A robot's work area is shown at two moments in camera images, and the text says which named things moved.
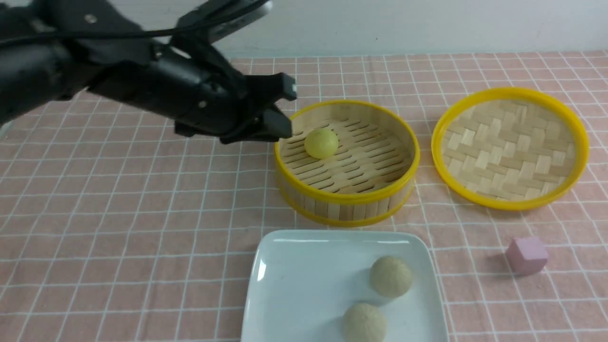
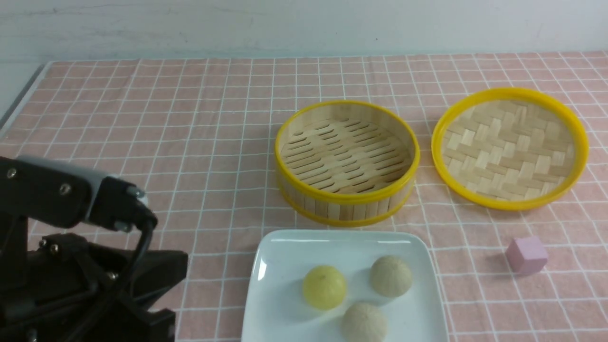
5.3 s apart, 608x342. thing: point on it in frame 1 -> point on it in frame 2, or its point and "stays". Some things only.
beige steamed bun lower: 365,323 stays
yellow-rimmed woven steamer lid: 509,149 stays
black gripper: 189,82 -> 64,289
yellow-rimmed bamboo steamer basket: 347,163 stays
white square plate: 301,283 stays
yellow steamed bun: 321,143 -> 324,287
